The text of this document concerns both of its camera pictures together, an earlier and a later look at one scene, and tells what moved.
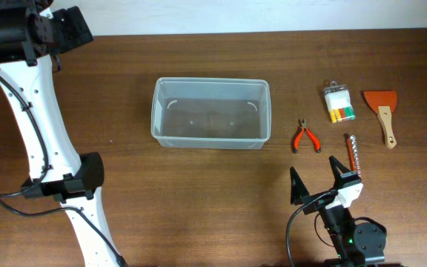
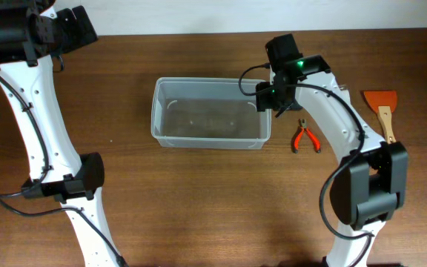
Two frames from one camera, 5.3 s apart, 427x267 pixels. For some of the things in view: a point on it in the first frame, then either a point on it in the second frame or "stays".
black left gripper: (78, 30) stays
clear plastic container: (211, 113) stays
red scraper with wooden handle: (383, 102) stays
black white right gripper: (299, 188) -> (264, 99)
